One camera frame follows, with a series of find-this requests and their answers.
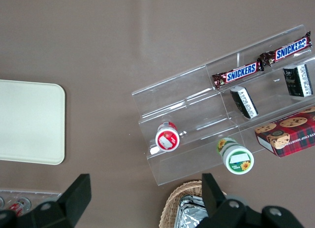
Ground clear acrylic stepped shelf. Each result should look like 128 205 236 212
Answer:
205 25 315 162
131 64 247 187

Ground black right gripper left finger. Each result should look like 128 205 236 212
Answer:
31 173 92 228

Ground brown table cloth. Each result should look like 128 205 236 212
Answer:
0 0 315 228

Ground red lidded yogurt cup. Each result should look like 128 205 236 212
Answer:
155 122 180 152

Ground red cola bottle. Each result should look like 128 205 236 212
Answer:
9 197 32 217

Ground red plaid cookie box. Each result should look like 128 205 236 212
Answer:
254 106 315 159

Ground beige plastic tray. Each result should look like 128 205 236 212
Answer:
0 79 66 165

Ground clear acrylic bottle rack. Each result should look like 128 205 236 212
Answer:
0 188 63 215

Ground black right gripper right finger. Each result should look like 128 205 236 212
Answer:
196 173 261 228

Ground small black white box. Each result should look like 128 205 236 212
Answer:
230 86 259 120
282 63 315 97

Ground oval tan wicker basket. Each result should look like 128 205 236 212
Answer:
159 180 228 228

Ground Snickers chocolate bar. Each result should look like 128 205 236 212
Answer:
212 61 265 90
259 31 312 67

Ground stacked foil containers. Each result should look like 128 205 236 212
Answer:
174 195 210 228

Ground green lidded yogurt cup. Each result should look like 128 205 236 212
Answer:
216 137 255 175

